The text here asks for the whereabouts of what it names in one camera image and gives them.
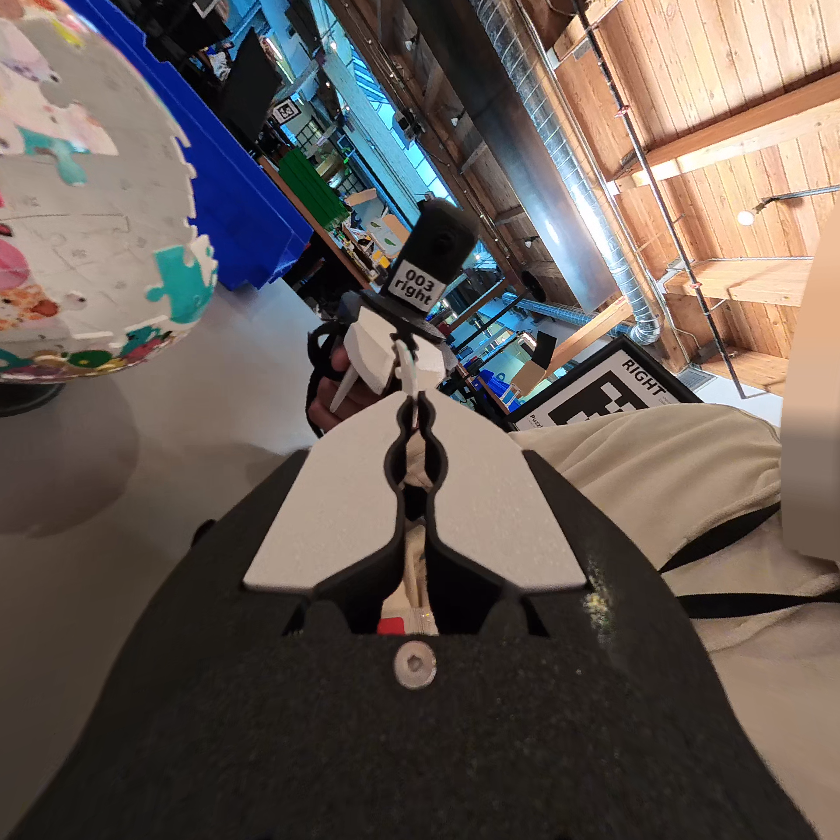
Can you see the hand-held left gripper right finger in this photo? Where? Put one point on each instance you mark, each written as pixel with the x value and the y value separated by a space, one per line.
pixel 499 518

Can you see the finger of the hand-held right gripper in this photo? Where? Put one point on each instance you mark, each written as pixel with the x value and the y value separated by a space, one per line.
pixel 373 348
pixel 423 366

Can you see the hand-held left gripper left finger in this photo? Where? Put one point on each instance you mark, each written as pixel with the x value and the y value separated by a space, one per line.
pixel 328 518

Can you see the white puzzle piece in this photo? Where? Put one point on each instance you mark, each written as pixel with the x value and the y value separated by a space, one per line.
pixel 411 377

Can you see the colourful puzzle ball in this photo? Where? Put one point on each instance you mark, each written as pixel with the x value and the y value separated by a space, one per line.
pixel 85 229

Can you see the black ball stand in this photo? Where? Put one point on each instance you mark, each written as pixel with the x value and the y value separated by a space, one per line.
pixel 29 399

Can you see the person's right hand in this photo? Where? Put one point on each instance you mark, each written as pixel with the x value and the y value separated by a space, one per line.
pixel 361 401

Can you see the black flag panel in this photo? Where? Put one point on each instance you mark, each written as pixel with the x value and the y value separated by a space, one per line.
pixel 544 348

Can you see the red white badge card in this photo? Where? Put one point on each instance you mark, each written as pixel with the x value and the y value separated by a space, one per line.
pixel 392 627

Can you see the green plastic bin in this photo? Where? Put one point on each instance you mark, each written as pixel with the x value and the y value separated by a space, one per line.
pixel 315 190

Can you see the black framed marker sign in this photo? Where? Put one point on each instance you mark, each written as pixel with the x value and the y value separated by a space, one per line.
pixel 610 387

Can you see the small marker tag sign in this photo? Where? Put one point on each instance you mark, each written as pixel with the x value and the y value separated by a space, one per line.
pixel 285 111

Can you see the blue plastic bin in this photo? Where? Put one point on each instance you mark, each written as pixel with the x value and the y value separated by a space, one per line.
pixel 223 197

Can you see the metal ceiling pipe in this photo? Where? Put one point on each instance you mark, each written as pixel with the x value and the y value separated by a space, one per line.
pixel 658 197

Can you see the black monitor on stand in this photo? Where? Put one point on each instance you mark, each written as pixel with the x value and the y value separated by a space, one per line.
pixel 253 85

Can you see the ceiling light bulb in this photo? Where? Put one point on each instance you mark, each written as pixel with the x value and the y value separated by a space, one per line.
pixel 745 218

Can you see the person's cream hoodie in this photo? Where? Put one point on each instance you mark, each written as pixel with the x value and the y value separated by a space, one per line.
pixel 774 689

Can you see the large grey metal duct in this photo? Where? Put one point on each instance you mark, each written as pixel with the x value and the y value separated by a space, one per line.
pixel 525 164

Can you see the silver spiral duct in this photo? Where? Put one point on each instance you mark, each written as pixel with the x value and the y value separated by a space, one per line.
pixel 584 197
pixel 571 312

